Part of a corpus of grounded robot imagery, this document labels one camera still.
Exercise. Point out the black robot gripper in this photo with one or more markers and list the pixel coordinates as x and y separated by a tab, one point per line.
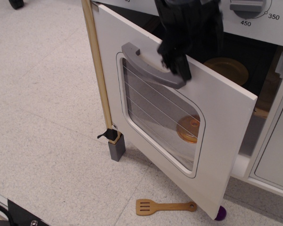
189	25

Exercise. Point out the grey oven door handle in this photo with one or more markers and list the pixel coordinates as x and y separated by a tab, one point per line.
151	74

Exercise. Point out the white oven door with window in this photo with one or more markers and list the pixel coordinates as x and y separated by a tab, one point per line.
201	170

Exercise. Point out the white toy kitchen oven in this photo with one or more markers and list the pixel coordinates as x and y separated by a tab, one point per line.
267	27

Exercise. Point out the dark grey oven tray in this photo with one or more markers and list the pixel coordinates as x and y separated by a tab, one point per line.
146	32

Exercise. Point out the yellow plastic plate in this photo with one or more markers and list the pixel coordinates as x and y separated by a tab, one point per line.
229	68

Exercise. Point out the orange plastic pot lid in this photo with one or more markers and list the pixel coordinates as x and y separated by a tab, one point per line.
187	128

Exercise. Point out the grey temperature knob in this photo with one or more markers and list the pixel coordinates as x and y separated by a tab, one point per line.
247	9

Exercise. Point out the black tape strip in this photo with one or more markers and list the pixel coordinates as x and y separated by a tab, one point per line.
110	134

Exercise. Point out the grey plastic leg foot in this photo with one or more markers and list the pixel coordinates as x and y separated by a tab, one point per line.
117	150

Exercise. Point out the white cabinet door right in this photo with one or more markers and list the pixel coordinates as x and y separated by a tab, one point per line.
268	165

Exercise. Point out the wooden slotted spatula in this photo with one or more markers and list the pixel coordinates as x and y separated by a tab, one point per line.
146	207

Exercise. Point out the purple toy eggplant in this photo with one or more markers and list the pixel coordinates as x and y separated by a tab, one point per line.
221	215

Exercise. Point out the black caster wheel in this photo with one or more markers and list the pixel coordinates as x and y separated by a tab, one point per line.
16	4

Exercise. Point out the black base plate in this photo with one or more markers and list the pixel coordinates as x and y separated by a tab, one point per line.
22	217

